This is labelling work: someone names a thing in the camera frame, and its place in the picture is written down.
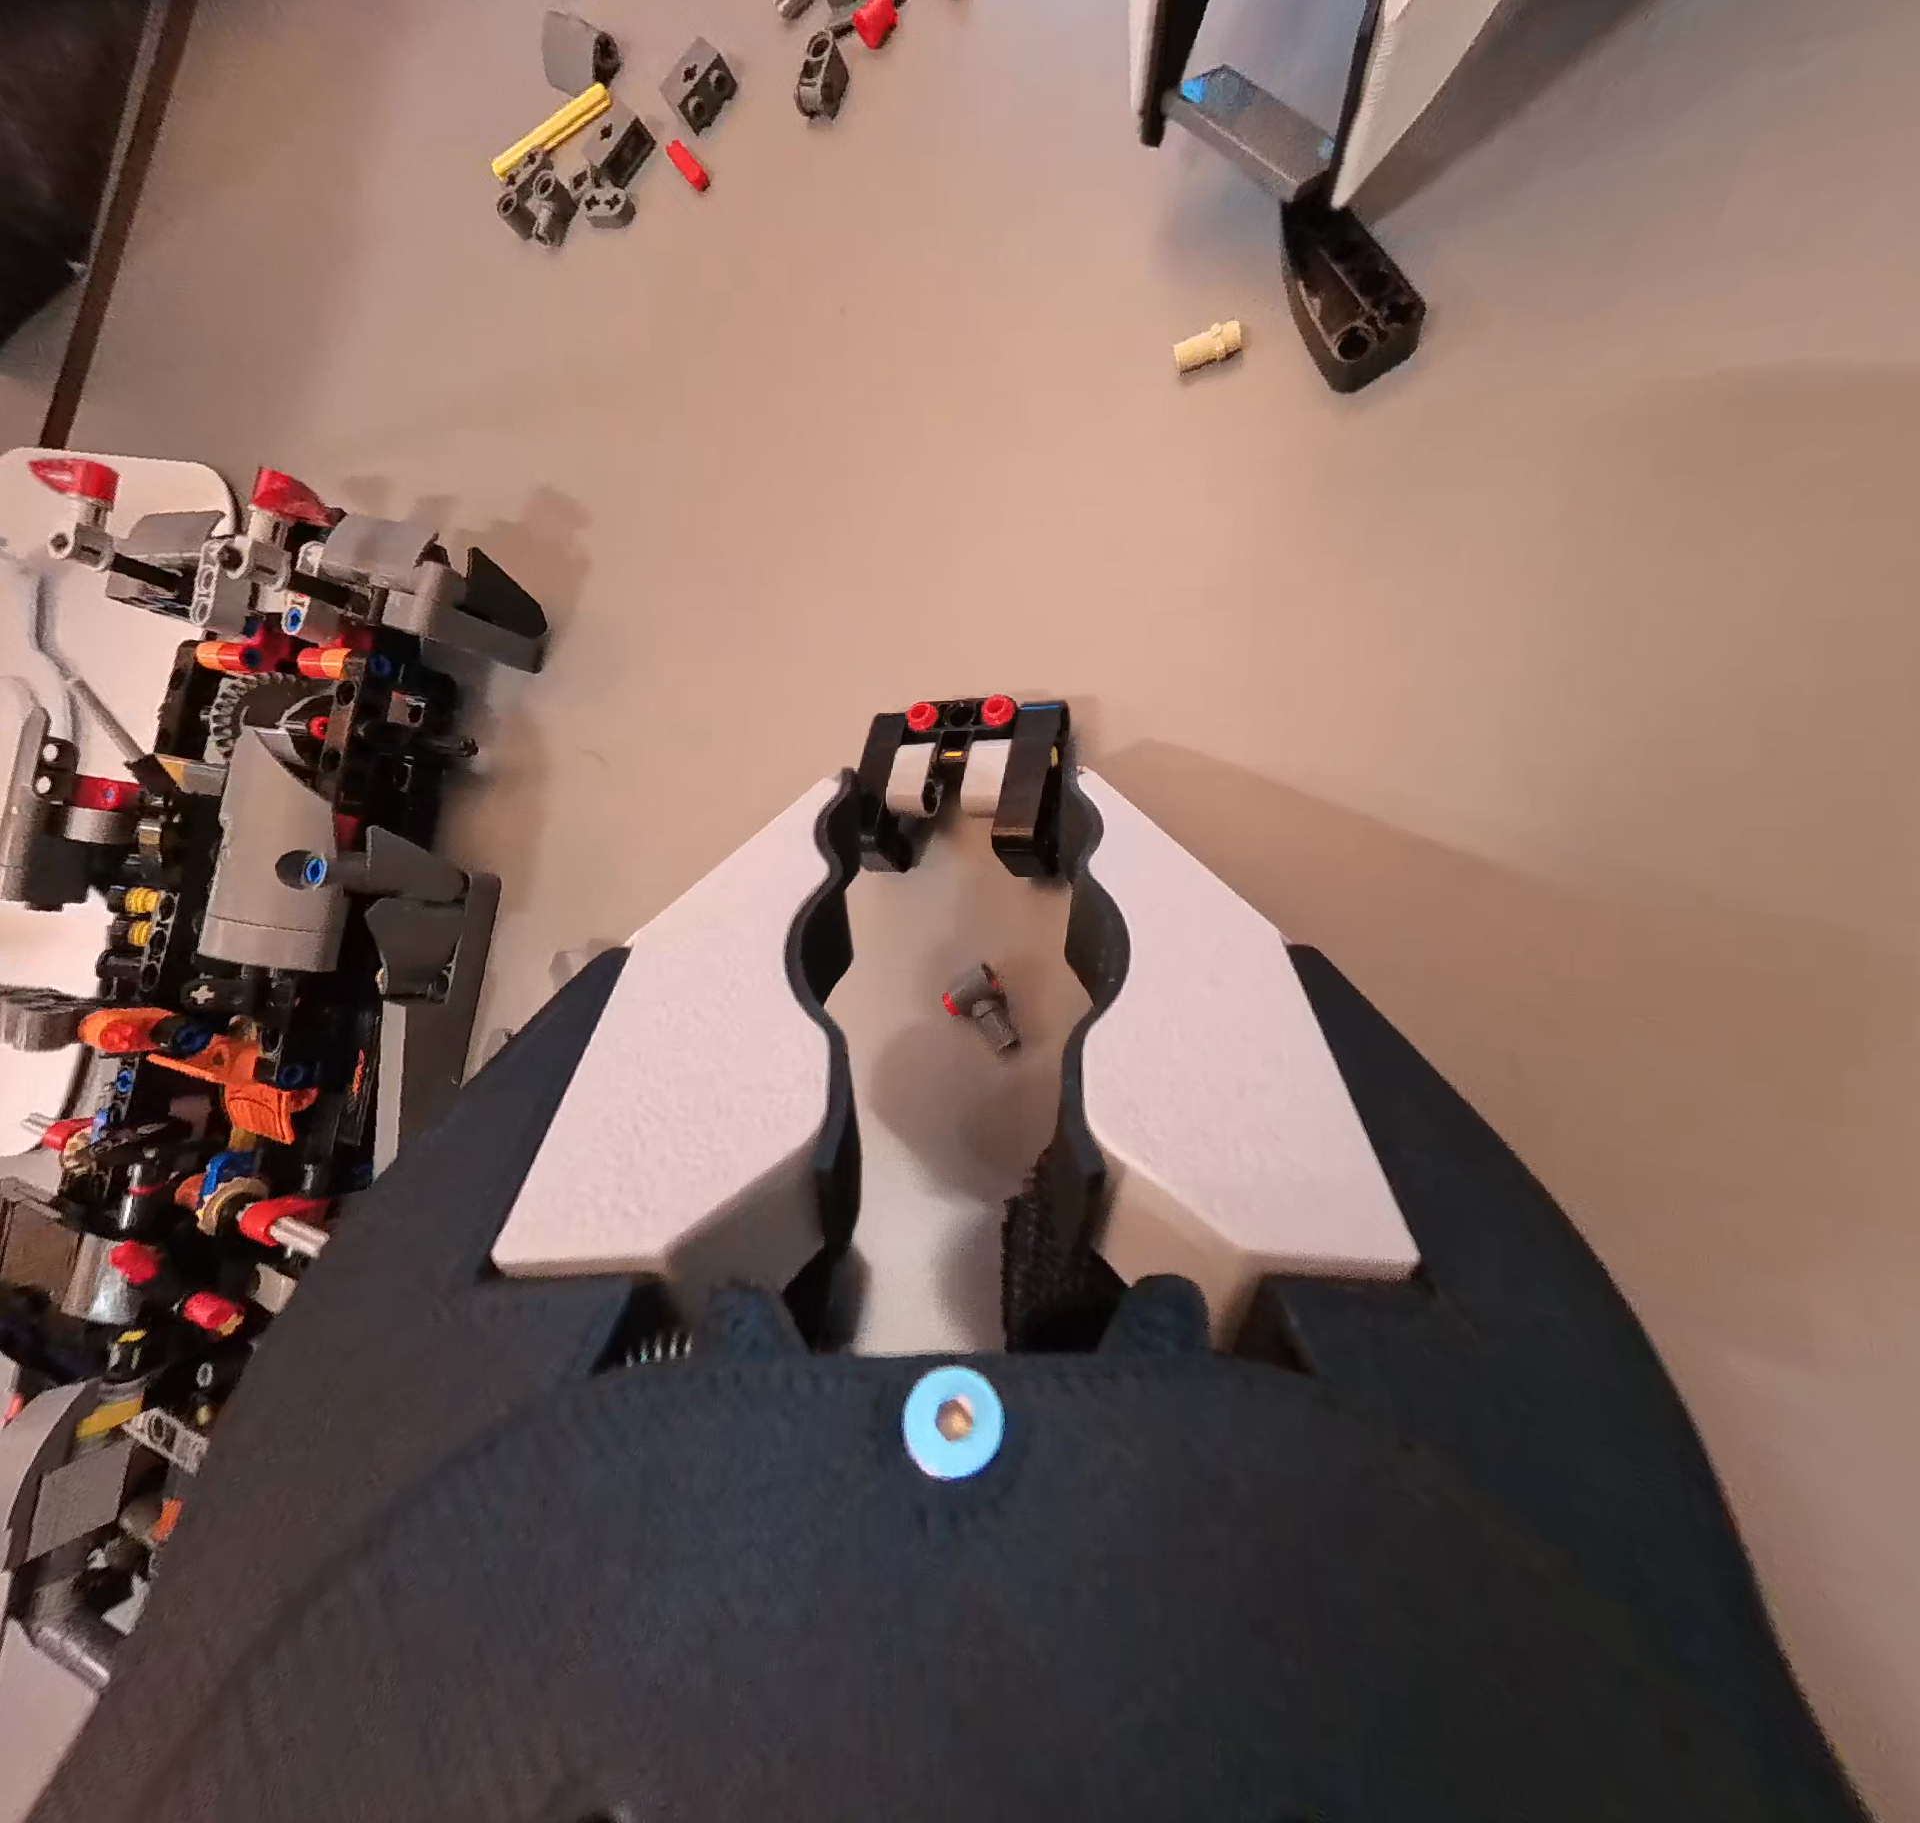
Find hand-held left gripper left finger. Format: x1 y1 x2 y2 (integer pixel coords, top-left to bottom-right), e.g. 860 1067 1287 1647
488 770 860 1299

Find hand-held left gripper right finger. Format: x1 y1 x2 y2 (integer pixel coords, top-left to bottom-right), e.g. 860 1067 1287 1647
994 767 1427 1349

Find dark grey lego panel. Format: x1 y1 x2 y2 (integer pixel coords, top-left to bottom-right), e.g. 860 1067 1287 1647
1163 62 1339 208

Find black curved lego piece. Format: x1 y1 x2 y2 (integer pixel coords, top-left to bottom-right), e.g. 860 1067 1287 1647
1278 192 1430 395

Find black lego frame red pins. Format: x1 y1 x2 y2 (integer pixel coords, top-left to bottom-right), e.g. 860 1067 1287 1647
856 693 1075 883

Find small grey lego connector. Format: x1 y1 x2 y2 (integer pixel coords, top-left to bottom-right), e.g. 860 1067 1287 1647
940 960 1025 1059

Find lego car model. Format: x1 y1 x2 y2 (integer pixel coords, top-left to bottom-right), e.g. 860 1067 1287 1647
0 455 551 1696

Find pile of loose lego pieces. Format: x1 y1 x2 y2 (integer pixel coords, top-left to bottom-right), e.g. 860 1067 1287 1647
488 0 972 250

